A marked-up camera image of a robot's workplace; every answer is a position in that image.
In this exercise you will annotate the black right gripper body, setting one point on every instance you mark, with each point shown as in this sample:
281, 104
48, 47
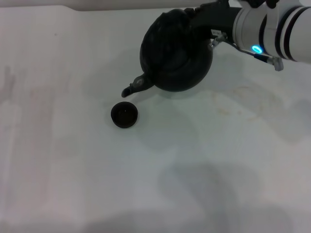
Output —
216, 18

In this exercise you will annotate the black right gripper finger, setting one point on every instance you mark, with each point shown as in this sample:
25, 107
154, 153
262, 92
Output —
192, 12

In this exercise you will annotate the black round teapot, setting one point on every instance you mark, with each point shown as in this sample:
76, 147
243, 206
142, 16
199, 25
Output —
175, 60

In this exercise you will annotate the small dark teacup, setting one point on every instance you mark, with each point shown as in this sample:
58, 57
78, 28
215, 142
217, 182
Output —
124, 116

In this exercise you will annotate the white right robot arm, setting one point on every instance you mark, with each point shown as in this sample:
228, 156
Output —
298, 31

